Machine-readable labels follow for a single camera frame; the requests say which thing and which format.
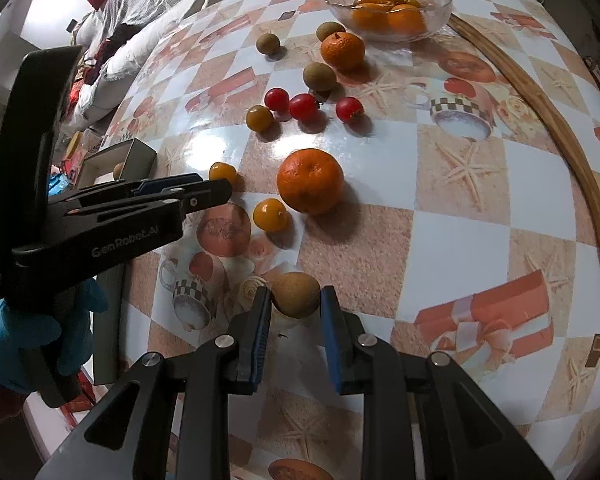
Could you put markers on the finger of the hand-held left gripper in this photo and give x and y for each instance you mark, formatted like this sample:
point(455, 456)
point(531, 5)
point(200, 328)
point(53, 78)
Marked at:
point(170, 182)
point(205, 196)

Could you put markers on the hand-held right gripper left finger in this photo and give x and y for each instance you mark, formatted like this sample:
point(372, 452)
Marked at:
point(260, 335)

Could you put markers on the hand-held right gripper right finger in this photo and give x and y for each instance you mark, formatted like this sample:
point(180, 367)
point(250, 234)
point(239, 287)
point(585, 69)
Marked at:
point(330, 340)

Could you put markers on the brown longan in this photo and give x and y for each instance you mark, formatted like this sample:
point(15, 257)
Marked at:
point(295, 294)
point(118, 170)

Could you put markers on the person's left hand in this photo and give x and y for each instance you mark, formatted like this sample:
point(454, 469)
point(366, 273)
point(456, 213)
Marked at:
point(10, 340)

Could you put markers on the orange cherry tomato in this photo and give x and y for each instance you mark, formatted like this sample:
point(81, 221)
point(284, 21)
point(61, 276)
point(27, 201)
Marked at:
point(412, 2)
point(223, 172)
point(270, 214)

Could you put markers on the yellow-brown cherry tomato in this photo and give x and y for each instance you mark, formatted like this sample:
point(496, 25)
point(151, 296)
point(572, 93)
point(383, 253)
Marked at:
point(364, 0)
point(259, 117)

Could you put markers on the large orange mandarin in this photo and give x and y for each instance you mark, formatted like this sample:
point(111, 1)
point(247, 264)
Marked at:
point(310, 180)

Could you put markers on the red cherry tomato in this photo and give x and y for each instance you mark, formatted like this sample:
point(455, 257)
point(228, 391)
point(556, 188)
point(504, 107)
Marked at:
point(349, 109)
point(276, 99)
point(304, 106)

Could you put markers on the dark clothing pile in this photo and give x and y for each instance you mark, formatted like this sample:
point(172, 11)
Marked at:
point(107, 50)

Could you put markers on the printed checkered tablecloth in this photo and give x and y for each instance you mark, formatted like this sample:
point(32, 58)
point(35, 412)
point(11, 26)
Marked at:
point(430, 240)

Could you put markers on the brown kiwi upper left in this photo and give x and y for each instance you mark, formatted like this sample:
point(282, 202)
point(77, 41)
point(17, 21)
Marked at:
point(267, 42)

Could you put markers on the brown kiwi lower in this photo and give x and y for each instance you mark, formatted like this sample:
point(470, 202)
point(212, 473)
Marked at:
point(320, 76)

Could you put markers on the grey-white blanket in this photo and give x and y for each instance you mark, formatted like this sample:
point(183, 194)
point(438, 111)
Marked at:
point(145, 5)

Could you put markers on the mandarin with green stem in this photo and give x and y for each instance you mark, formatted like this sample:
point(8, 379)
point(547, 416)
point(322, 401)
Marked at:
point(343, 50)

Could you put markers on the brown kiwi near bowl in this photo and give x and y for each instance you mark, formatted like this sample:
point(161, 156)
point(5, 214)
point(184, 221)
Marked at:
point(330, 30)

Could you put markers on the curved wooden strip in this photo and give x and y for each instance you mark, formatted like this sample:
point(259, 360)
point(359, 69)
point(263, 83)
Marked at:
point(570, 145)

